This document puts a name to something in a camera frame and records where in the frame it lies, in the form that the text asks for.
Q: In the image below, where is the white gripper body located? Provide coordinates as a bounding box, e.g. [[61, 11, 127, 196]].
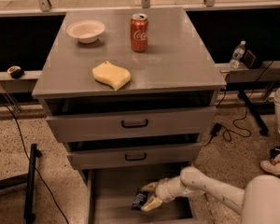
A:
[[155, 176, 186, 203]]

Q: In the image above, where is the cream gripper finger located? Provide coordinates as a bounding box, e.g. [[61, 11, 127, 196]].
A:
[[141, 195, 162, 212], [142, 178, 167, 192]]

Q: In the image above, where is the dark blue rxbar wrapper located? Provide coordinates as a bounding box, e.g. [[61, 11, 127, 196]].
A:
[[131, 189, 148, 211]]

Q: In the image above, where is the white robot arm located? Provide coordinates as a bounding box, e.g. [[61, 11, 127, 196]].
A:
[[141, 166, 280, 224]]

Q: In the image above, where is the grey middle drawer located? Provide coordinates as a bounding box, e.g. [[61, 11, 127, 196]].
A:
[[67, 143, 202, 170]]

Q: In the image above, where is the grey open bottom drawer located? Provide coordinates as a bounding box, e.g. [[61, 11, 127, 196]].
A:
[[86, 163, 208, 224]]

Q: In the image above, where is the grey top drawer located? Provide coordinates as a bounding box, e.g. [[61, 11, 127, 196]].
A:
[[47, 106, 217, 143]]

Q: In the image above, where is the grey drawer cabinet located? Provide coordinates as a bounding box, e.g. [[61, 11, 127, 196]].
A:
[[32, 7, 227, 224]]

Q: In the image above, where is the white orange sneaker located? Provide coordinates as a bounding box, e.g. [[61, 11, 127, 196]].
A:
[[259, 147, 280, 176]]

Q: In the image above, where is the yellow sponge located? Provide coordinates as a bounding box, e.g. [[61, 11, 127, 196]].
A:
[[92, 61, 132, 91]]

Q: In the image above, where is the black metal stand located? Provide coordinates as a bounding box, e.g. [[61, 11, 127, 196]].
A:
[[0, 144, 42, 224]]

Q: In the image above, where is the clear plastic water bottle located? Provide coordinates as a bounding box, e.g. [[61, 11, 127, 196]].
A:
[[230, 40, 245, 69]]

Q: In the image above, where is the small black box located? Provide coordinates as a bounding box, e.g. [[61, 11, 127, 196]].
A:
[[244, 49, 263, 69]]

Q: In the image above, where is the red coca-cola can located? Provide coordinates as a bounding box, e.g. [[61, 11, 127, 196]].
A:
[[130, 13, 148, 52]]

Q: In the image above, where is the white paper bowl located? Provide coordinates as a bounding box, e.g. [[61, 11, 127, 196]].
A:
[[67, 21, 105, 44]]

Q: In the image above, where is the black power adapter cable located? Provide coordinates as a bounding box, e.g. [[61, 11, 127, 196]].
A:
[[203, 59, 275, 147]]

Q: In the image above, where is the black floor cable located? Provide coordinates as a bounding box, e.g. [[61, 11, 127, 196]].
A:
[[0, 98, 70, 224]]

